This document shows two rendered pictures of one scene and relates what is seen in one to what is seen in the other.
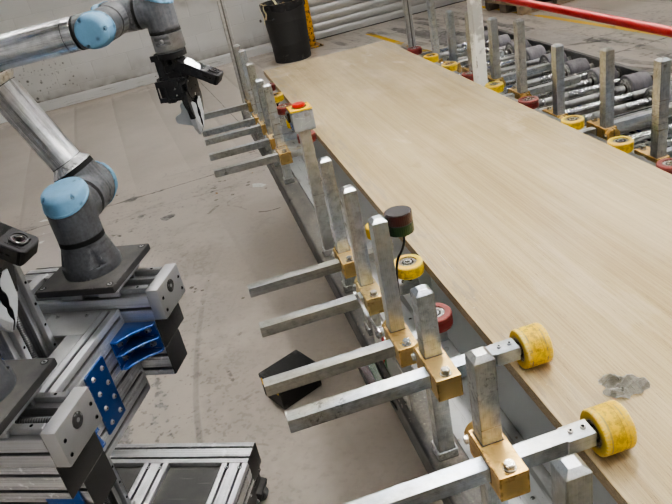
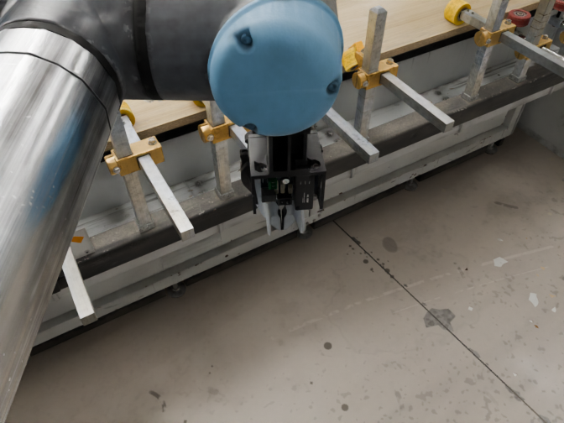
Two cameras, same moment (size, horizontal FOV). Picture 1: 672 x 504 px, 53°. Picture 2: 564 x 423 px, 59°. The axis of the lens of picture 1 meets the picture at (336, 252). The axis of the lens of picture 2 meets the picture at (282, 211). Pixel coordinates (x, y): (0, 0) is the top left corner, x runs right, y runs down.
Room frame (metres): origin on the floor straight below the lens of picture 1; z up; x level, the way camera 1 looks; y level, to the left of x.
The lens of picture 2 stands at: (1.02, 0.87, 1.77)
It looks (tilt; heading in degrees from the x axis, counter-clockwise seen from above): 47 degrees down; 249
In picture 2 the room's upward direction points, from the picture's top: straight up
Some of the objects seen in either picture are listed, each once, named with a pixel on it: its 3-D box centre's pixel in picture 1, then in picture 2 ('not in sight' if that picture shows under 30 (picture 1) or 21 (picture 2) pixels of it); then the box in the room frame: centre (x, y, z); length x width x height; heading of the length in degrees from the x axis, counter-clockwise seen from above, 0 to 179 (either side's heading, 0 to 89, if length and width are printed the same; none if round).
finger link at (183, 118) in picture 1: (187, 119); not in sight; (1.68, 0.30, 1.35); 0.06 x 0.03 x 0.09; 75
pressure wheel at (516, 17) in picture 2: not in sight; (515, 27); (-0.45, -0.50, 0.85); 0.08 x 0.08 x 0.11
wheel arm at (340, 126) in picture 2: not in sight; (319, 106); (0.51, -0.17, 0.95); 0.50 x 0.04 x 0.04; 99
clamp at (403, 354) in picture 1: (401, 339); not in sight; (1.28, -0.11, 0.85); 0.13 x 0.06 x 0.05; 9
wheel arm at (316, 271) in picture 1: (320, 270); not in sight; (1.74, 0.06, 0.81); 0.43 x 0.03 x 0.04; 99
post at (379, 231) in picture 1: (392, 309); not in sight; (1.30, -0.10, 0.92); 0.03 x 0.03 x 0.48; 9
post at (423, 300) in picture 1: (435, 387); (131, 179); (1.06, -0.14, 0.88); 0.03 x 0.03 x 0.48; 9
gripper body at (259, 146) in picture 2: not in sight; (284, 143); (0.89, 0.52, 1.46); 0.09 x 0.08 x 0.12; 75
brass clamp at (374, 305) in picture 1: (369, 293); not in sight; (1.53, -0.06, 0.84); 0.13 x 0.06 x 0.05; 9
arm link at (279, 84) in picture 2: not in sight; (252, 40); (0.94, 0.60, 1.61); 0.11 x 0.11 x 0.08; 68
